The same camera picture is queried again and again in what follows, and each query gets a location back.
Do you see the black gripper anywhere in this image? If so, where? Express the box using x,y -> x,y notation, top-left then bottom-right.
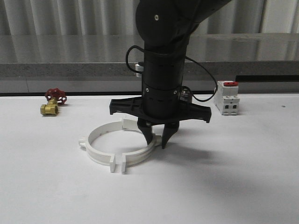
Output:
109,50 -> 212,149

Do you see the grey pleated curtain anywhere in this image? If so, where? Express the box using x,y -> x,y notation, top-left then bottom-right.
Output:
0,0 -> 299,35

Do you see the white circuit breaker red switch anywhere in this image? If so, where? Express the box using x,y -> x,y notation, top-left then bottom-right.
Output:
214,80 -> 240,116

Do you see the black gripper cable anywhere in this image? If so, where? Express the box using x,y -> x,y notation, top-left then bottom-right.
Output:
125,45 -> 218,102

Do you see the brass valve red handwheel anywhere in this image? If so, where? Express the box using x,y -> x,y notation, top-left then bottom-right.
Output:
40,88 -> 67,116

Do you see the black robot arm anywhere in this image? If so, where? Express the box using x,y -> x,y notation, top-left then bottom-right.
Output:
109,0 -> 227,147

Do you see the white half pipe clamp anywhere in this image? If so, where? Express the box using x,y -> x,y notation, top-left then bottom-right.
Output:
121,119 -> 162,173
78,119 -> 134,173

